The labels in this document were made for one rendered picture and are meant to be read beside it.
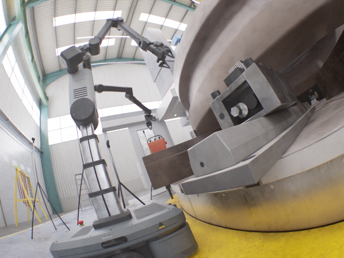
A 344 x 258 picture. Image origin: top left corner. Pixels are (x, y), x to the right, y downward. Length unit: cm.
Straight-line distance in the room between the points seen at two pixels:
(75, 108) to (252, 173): 88
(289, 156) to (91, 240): 74
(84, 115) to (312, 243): 114
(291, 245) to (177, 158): 137
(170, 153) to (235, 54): 116
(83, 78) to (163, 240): 99
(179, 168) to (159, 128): 358
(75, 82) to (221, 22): 135
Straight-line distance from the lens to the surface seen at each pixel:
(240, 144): 43
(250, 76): 70
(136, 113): 497
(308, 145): 48
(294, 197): 58
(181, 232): 67
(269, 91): 66
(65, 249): 71
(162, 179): 161
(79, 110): 91
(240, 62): 96
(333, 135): 47
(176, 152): 164
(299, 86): 563
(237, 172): 35
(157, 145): 165
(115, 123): 468
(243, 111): 78
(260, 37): 118
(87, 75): 106
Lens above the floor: 40
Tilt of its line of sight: 16 degrees up
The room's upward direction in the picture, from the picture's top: 22 degrees counter-clockwise
